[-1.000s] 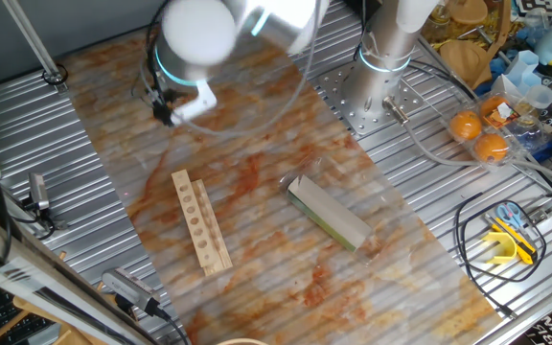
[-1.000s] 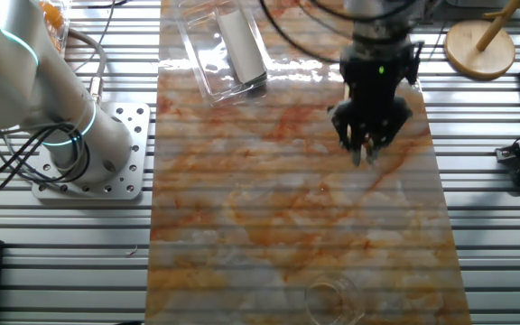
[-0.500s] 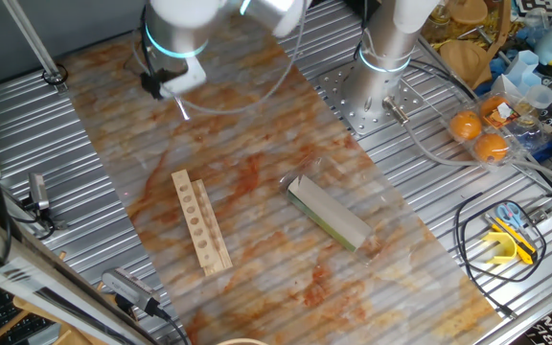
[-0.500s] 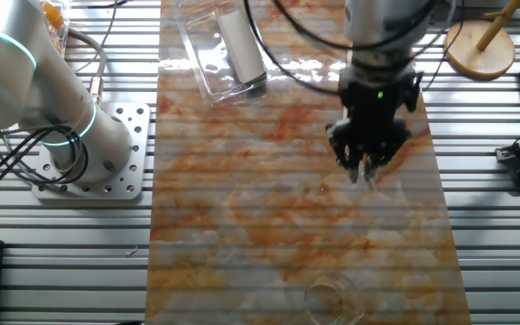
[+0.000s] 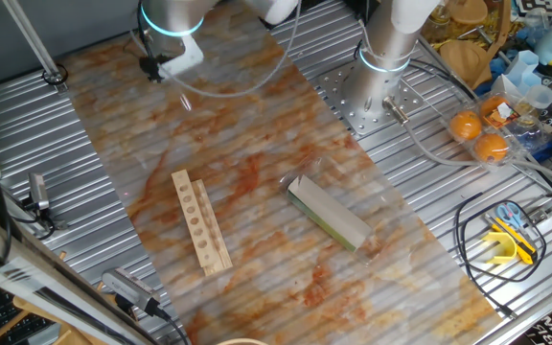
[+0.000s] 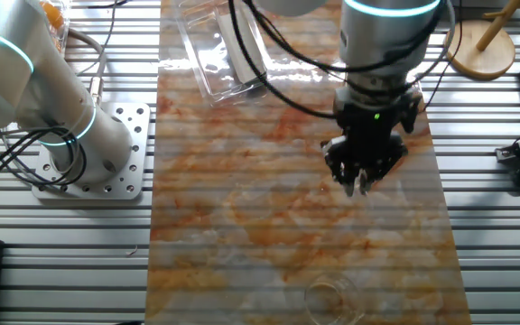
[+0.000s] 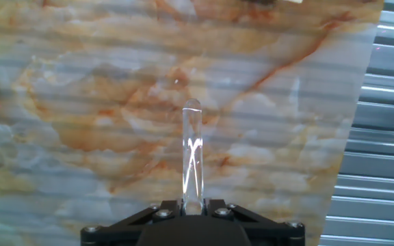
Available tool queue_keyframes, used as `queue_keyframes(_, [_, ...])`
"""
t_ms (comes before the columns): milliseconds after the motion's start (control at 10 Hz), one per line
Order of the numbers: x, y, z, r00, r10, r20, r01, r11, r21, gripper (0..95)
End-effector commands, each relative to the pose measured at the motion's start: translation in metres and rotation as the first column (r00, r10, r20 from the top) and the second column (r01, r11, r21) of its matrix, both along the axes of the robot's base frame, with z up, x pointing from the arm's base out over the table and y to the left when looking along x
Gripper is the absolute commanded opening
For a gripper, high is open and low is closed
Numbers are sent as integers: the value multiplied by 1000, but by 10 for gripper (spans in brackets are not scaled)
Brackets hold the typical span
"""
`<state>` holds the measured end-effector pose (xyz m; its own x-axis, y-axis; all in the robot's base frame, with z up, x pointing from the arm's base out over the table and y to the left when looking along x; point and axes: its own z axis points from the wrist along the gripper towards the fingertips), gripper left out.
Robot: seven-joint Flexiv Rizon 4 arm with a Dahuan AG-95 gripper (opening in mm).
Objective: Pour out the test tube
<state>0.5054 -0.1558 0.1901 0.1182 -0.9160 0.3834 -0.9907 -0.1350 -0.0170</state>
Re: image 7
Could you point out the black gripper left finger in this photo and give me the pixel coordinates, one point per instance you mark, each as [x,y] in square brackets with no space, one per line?
[108,234]

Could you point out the orange marble pattern mat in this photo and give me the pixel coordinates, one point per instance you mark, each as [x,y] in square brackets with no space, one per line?
[80,102]

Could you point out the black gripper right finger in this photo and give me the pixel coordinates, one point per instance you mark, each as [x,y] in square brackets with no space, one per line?
[279,234]

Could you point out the clear glass test tube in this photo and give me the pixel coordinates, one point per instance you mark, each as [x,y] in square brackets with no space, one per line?
[193,153]

